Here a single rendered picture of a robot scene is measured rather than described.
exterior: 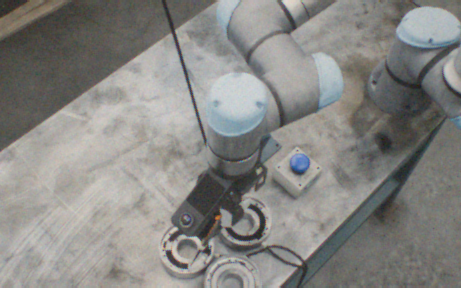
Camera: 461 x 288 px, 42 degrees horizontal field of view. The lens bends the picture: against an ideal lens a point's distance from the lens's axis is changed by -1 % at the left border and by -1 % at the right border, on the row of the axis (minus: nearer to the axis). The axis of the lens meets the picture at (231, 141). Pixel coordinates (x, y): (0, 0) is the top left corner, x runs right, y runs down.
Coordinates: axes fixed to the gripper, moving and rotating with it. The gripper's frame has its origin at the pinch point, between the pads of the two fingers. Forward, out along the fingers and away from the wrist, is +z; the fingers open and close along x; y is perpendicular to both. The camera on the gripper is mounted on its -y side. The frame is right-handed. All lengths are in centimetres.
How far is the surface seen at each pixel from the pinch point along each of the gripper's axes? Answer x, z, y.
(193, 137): 20.8, 13.2, 14.2
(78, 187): 28.4, 13.1, -10.6
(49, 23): 139, 93, 44
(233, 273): -6.6, 10.4, -2.1
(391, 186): -10, 69, 70
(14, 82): 123, 93, 16
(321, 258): -10, 69, 36
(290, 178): -1.4, 8.7, 19.4
